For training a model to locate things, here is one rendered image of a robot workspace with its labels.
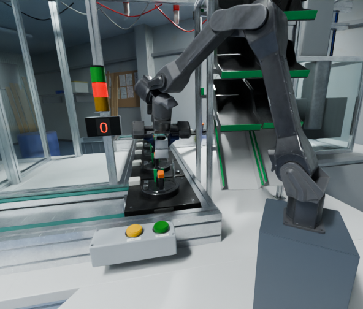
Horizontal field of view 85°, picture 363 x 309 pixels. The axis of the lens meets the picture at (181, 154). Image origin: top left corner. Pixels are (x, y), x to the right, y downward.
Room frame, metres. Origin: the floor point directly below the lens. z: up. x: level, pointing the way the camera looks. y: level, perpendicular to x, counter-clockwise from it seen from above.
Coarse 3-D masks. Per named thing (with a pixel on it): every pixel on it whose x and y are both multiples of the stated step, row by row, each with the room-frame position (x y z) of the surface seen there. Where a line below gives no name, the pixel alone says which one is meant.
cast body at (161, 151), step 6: (156, 138) 0.68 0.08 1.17; (162, 138) 0.65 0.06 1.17; (156, 144) 0.64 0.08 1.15; (162, 144) 0.65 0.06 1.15; (156, 150) 0.63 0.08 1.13; (162, 150) 0.63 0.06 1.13; (168, 150) 0.64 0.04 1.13; (156, 156) 0.63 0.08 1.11; (162, 156) 0.63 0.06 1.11; (168, 156) 0.64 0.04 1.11
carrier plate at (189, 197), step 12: (180, 180) 0.77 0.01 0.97; (132, 192) 0.67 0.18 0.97; (180, 192) 0.66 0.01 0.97; (192, 192) 0.65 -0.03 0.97; (132, 204) 0.58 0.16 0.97; (144, 204) 0.58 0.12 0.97; (156, 204) 0.57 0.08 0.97; (168, 204) 0.57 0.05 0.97; (180, 204) 0.57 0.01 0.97; (192, 204) 0.57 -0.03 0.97
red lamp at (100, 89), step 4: (92, 84) 0.74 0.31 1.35; (96, 84) 0.74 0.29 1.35; (100, 84) 0.74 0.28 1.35; (104, 84) 0.75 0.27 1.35; (96, 88) 0.74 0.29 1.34; (100, 88) 0.74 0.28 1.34; (104, 88) 0.75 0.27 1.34; (96, 92) 0.74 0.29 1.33; (100, 92) 0.74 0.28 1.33; (104, 92) 0.75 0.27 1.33; (96, 96) 0.74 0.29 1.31; (100, 96) 0.74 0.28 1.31; (104, 96) 0.74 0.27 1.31; (108, 96) 0.77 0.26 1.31
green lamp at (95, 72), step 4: (92, 68) 0.74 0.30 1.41; (96, 68) 0.74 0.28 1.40; (100, 68) 0.74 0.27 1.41; (104, 68) 0.76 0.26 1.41; (92, 72) 0.74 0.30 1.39; (96, 72) 0.74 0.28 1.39; (100, 72) 0.74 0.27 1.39; (104, 72) 0.76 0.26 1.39; (92, 76) 0.74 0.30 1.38; (96, 76) 0.74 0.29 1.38; (100, 76) 0.74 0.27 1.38; (104, 76) 0.75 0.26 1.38; (92, 80) 0.74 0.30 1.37; (96, 80) 0.74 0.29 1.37; (100, 80) 0.74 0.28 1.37; (104, 80) 0.75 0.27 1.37
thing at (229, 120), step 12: (216, 84) 0.87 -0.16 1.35; (228, 84) 0.87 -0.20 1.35; (240, 84) 0.87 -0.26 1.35; (216, 96) 0.88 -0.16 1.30; (228, 96) 0.88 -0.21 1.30; (240, 96) 0.87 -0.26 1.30; (216, 108) 0.72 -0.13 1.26; (228, 108) 0.78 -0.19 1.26; (240, 108) 0.78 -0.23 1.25; (252, 108) 0.72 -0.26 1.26; (228, 120) 0.70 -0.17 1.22; (240, 120) 0.70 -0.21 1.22; (252, 120) 0.70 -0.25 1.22
